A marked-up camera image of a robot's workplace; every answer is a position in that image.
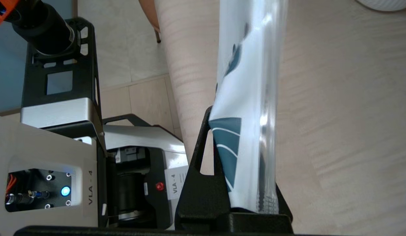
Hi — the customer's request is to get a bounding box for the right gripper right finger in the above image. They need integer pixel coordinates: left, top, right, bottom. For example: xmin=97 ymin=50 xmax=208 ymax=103
xmin=234 ymin=183 xmax=294 ymax=230

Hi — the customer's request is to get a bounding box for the white floral zipper pouch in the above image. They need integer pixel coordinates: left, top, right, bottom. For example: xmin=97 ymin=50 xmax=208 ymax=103
xmin=208 ymin=0 xmax=289 ymax=214

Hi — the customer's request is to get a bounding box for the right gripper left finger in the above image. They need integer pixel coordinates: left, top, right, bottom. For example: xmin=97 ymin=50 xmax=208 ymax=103
xmin=174 ymin=105 xmax=235 ymax=230

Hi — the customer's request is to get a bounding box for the black silver robot torso frame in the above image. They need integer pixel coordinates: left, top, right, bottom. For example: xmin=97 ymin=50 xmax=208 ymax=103
xmin=21 ymin=17 xmax=107 ymax=148

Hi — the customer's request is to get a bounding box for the white ribbed ceramic mug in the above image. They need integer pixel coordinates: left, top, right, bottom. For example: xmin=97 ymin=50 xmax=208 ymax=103
xmin=355 ymin=0 xmax=406 ymax=12

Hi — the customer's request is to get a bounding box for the white robot base chassis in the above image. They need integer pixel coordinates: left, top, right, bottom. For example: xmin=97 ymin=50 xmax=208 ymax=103
xmin=0 ymin=113 xmax=190 ymax=230

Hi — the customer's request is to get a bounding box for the brown upholstered chair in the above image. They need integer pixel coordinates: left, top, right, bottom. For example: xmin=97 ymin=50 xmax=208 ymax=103
xmin=138 ymin=0 xmax=162 ymax=44

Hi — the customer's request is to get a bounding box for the blue fabric furniture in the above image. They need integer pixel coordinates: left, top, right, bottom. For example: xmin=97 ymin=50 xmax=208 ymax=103
xmin=0 ymin=0 xmax=77 ymax=113

